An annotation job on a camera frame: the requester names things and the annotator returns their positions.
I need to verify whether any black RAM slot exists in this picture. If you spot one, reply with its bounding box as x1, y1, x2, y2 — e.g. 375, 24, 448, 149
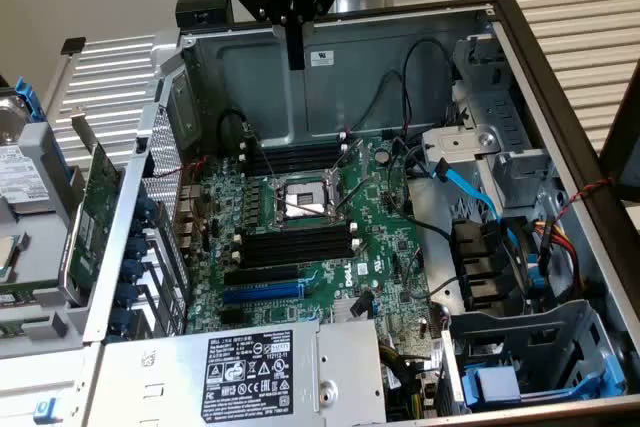
245, 145, 344, 163
247, 159, 345, 177
246, 152, 345, 170
240, 247, 355, 269
238, 223, 354, 243
239, 239, 355, 260
244, 138, 344, 156
238, 231, 354, 252

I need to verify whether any grey open PC case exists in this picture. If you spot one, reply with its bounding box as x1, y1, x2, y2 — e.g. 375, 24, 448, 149
82, 0, 640, 427

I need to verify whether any black box with port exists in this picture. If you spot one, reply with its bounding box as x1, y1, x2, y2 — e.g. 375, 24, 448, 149
175, 0, 234, 31

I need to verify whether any thin metal locking lever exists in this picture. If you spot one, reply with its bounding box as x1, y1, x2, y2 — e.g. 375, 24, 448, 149
329, 139, 365, 173
335, 177, 372, 212

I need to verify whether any metal CPU socket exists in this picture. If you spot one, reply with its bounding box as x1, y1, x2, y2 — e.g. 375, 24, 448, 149
269, 166, 351, 231

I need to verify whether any grey metal drive cage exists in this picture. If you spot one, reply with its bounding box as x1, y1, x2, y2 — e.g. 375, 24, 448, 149
421, 34, 564, 208

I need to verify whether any green Dell motherboard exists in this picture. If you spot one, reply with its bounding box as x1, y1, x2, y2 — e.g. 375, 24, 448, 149
182, 134, 446, 348

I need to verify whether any blue card retention clip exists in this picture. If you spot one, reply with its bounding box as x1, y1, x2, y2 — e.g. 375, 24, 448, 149
119, 259, 146, 284
114, 281, 141, 308
133, 195, 160, 222
108, 306, 136, 333
123, 236, 150, 262

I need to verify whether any long black expansion slot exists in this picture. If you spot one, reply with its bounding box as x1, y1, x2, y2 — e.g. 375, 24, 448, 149
223, 265, 302, 287

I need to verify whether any blue expansion slot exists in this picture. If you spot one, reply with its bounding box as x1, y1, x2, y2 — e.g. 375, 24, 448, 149
222, 281, 305, 305

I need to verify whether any green graphics card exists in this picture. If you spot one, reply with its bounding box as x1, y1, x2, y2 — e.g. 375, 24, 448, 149
58, 105, 126, 309

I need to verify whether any silver chipset heatsink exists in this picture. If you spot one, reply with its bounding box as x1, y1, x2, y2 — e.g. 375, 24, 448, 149
330, 296, 375, 324

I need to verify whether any black plastic fan shroud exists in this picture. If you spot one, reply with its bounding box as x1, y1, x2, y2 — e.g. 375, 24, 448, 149
449, 216, 531, 318

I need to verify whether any silver hard disk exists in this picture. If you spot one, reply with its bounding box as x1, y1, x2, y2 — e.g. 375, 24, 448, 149
0, 96, 54, 213

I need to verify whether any grey plastic parts rack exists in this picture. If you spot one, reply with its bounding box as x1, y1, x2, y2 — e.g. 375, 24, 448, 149
0, 119, 126, 361

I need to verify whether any dark brown panel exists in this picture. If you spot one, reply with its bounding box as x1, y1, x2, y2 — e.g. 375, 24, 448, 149
597, 59, 640, 203

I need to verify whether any silver power supply unit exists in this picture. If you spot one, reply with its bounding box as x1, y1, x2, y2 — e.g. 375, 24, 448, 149
84, 319, 389, 427

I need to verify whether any silver CPU chip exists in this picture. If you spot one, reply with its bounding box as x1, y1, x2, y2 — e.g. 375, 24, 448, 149
0, 234, 29, 284

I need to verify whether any grey metal disk bay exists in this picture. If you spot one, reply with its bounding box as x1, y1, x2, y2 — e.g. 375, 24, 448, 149
439, 299, 629, 416

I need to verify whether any blue plastic disk tray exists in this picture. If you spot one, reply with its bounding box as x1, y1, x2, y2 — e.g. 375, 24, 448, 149
462, 354, 626, 411

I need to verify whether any blue plastic latch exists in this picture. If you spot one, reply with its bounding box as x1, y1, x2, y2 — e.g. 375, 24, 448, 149
32, 396, 59, 426

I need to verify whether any thin black wire loop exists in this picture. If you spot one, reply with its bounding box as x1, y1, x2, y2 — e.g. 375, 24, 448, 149
401, 38, 457, 131

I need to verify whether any small black table bracket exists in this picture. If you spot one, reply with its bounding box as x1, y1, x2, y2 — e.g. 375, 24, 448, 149
59, 36, 87, 56

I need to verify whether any blue flat SATA wire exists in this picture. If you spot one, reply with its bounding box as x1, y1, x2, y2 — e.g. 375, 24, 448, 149
433, 157, 544, 298

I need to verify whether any blue disk caddy rail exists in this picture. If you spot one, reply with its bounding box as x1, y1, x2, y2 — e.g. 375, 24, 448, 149
13, 75, 74, 188

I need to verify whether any red black twisted wire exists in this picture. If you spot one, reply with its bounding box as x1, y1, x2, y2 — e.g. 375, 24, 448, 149
547, 176, 619, 226

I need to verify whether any red yellow power wire bundle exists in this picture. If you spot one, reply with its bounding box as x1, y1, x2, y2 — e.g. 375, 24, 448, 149
532, 219, 586, 298

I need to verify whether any yellow black wire bundle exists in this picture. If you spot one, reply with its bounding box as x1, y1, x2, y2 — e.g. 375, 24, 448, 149
378, 341, 441, 423

